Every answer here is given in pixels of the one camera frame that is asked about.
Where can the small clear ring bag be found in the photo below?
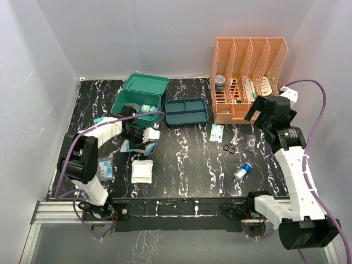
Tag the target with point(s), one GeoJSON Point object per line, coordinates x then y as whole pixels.
{"type": "Point", "coordinates": [251, 142]}

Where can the orange file organizer rack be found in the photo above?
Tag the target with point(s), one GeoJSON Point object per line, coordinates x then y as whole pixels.
{"type": "Point", "coordinates": [239, 58]}

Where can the blue lid round jar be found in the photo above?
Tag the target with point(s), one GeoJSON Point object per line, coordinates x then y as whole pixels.
{"type": "Point", "coordinates": [220, 82]}

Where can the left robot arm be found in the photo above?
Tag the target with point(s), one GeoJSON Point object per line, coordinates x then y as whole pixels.
{"type": "Point", "coordinates": [78, 160]}

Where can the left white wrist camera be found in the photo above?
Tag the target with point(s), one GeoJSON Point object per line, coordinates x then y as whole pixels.
{"type": "Point", "coordinates": [151, 134]}

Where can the green medicine kit box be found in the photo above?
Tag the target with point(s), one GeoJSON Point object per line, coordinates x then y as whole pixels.
{"type": "Point", "coordinates": [141, 89]}

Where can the blue mask package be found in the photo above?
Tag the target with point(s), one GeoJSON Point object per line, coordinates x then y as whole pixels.
{"type": "Point", "coordinates": [146, 151]}

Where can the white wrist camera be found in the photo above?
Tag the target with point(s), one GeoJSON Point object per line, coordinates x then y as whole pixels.
{"type": "Point", "coordinates": [289, 93]}
{"type": "Point", "coordinates": [151, 134]}

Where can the rubber gloves clear package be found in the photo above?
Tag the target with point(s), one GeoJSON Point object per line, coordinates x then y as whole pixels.
{"type": "Point", "coordinates": [134, 106]}

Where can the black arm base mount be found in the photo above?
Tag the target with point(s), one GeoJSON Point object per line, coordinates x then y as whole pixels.
{"type": "Point", "coordinates": [207, 213]}

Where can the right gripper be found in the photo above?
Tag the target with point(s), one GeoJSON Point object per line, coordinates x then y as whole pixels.
{"type": "Point", "coordinates": [259, 104]}

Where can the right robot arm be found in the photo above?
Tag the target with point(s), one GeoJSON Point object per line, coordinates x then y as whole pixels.
{"type": "Point", "coordinates": [305, 224]}

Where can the white plastic medicine bottle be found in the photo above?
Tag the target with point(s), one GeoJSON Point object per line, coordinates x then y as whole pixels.
{"type": "Point", "coordinates": [148, 108]}

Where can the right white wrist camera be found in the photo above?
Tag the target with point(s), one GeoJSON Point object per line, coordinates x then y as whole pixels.
{"type": "Point", "coordinates": [289, 93]}

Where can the white blister card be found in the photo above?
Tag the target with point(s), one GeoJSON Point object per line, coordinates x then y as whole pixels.
{"type": "Point", "coordinates": [266, 89]}

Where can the white tube packages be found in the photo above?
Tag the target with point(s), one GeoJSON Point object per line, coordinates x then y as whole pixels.
{"type": "Point", "coordinates": [250, 91]}

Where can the small teal zip bag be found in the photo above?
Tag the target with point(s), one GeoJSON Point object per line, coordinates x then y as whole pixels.
{"type": "Point", "coordinates": [97, 120]}

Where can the blue white bandage roll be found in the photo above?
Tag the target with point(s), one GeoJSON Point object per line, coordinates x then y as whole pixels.
{"type": "Point", "coordinates": [243, 171]}

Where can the white gauze pad package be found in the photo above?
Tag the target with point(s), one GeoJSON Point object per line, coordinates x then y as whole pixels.
{"type": "Point", "coordinates": [142, 171]}

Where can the black handled scissors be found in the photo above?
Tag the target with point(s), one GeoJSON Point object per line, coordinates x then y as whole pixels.
{"type": "Point", "coordinates": [230, 147]}

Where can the aluminium frame rail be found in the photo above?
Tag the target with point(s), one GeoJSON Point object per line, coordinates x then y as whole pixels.
{"type": "Point", "coordinates": [170, 231]}

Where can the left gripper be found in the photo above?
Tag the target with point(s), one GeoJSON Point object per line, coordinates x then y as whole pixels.
{"type": "Point", "coordinates": [139, 144]}

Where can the clear bag blue items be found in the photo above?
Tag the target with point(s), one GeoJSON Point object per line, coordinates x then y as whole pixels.
{"type": "Point", "coordinates": [105, 169]}

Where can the dark teal divider tray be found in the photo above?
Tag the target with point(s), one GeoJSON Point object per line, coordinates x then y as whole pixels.
{"type": "Point", "coordinates": [188, 111]}

